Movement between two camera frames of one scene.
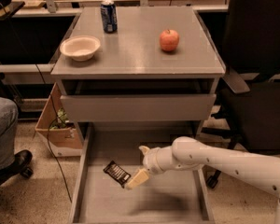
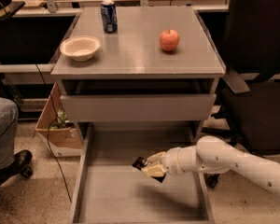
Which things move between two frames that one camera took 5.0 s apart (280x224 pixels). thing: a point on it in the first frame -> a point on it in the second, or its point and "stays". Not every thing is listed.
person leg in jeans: [4, 121] stays
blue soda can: [109, 16] stays
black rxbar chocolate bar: [117, 173] -> [139, 163]
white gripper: [151, 161] -> [170, 161]
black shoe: [22, 160] stays
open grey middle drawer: [176, 197] stays
